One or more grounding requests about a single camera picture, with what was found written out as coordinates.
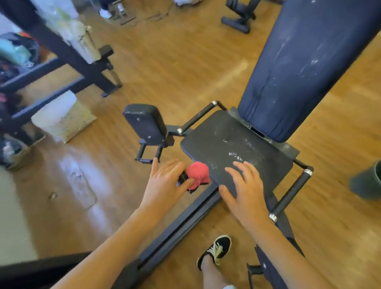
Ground dark open bag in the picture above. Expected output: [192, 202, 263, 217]
[0, 134, 36, 172]

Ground white woven sack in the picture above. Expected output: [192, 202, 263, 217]
[29, 89, 98, 146]

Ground person's right hand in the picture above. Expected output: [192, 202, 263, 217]
[216, 160, 272, 234]

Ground black gym machine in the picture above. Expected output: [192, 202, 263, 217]
[220, 0, 289, 35]

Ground person's right forearm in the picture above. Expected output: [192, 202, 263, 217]
[250, 209, 339, 289]

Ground person's right leg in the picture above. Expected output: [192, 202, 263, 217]
[202, 254, 238, 289]

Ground black floor cable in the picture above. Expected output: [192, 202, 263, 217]
[118, 5, 173, 27]

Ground person's right black shoe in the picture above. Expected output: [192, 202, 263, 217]
[195, 234, 234, 272]

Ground person's left hand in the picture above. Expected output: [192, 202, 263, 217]
[136, 155, 198, 228]

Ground black gym bench pad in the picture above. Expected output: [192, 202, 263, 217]
[0, 251, 93, 289]

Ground white plastic bags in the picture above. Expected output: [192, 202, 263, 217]
[30, 0, 102, 66]

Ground dark green plastic bucket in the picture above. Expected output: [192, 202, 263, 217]
[348, 158, 381, 203]

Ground teal bag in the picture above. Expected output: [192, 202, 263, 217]
[0, 35, 35, 69]

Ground pink cleaning cloth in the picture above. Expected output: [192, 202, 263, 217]
[179, 160, 212, 194]

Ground black gym machine frame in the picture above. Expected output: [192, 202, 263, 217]
[0, 0, 124, 136]

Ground person's left forearm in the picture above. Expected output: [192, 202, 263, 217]
[30, 207, 166, 289]

